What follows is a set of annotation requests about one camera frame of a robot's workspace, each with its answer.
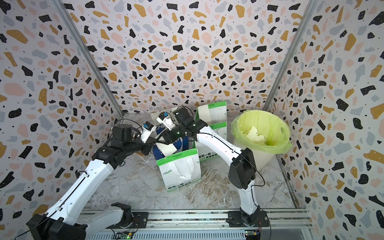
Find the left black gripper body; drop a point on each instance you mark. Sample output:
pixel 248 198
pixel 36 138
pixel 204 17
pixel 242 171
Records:
pixel 139 145

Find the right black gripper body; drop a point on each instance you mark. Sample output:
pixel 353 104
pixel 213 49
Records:
pixel 177 133

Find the receipt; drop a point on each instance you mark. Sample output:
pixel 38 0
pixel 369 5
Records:
pixel 166 150
pixel 204 114

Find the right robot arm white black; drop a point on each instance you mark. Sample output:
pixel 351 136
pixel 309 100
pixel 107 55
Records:
pixel 241 162

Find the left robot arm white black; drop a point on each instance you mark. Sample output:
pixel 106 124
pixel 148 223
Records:
pixel 61 221

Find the back blue white bag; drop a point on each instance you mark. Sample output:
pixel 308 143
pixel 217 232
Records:
pixel 159 127

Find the blue white bag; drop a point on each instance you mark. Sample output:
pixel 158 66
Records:
pixel 159 127
pixel 182 145

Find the front blue white bag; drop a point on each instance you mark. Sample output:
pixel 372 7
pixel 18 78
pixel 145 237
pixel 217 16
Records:
pixel 182 145

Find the white trash bin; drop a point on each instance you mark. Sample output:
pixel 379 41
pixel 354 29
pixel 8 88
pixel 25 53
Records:
pixel 261 158

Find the yellow-green bin liner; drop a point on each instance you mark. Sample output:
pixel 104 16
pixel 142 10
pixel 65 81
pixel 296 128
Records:
pixel 275 130

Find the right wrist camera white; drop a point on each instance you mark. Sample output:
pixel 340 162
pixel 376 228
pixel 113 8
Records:
pixel 165 119

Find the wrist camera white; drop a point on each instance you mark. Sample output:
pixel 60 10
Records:
pixel 165 119
pixel 147 129

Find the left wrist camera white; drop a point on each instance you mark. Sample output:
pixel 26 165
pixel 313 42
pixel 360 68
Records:
pixel 147 129

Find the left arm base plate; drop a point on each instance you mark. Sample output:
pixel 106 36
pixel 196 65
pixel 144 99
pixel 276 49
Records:
pixel 138 220

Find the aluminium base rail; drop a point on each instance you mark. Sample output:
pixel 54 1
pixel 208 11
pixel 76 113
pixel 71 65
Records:
pixel 285 224

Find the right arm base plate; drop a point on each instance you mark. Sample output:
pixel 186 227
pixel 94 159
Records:
pixel 237 219

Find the left corner aluminium post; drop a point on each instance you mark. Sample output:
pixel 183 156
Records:
pixel 78 26

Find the corner aluminium post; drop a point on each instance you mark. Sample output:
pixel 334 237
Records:
pixel 312 4
pixel 78 26

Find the right corner aluminium post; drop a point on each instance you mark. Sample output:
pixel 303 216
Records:
pixel 312 4

